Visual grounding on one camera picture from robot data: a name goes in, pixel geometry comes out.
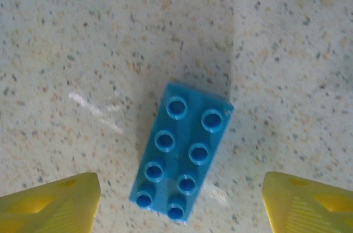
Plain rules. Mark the blue long lego brick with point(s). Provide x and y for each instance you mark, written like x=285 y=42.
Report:
x=182 y=150

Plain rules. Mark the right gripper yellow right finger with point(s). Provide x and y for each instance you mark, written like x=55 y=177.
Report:
x=309 y=211

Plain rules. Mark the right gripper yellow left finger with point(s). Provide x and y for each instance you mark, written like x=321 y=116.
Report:
x=49 y=211

